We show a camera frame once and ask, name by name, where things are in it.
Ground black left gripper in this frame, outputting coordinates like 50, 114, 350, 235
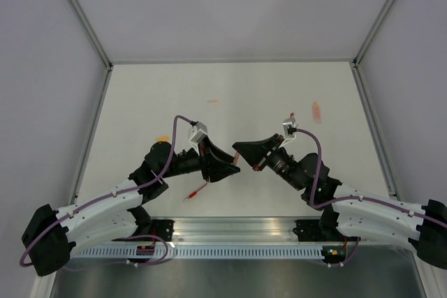
161, 136, 240, 183

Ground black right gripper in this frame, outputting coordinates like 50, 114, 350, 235
233, 133, 304, 191

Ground orange highlighter pen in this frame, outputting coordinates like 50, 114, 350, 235
233, 151, 240, 166

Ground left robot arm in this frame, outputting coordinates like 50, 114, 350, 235
20, 137, 240, 276

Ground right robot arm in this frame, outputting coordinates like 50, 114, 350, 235
233, 134, 446, 269

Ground red thin pen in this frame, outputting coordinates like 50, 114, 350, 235
184, 181, 209, 202

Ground pencil shaped pink pen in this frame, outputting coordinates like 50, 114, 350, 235
312, 102, 321, 124

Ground small orange cap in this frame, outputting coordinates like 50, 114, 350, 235
156, 135, 170, 142

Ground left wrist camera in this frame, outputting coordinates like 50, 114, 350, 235
189, 121, 207, 147

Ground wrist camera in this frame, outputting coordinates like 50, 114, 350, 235
189, 121, 207, 147
280, 117, 298, 147

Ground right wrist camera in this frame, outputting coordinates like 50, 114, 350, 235
280, 117, 298, 147

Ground aluminium front rail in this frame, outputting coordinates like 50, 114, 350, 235
52, 216, 429, 245

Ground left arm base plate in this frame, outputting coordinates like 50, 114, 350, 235
138, 219, 175, 241

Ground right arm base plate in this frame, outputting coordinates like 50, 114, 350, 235
293, 219, 357, 242

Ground white slotted cable duct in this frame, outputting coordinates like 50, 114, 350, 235
76, 242, 323, 260

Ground left side table rail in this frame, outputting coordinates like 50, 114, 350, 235
68, 65, 114, 204

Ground table rail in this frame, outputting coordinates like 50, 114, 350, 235
68, 65, 114, 204
350, 62, 401, 200

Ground right frame post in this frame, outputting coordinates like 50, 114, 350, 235
352, 0, 397, 68

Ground frame post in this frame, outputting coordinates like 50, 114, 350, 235
352, 0, 397, 68
66, 0, 113, 70

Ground right side table rail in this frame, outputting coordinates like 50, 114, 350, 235
350, 62, 401, 200

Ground left frame post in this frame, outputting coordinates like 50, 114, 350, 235
66, 0, 113, 70

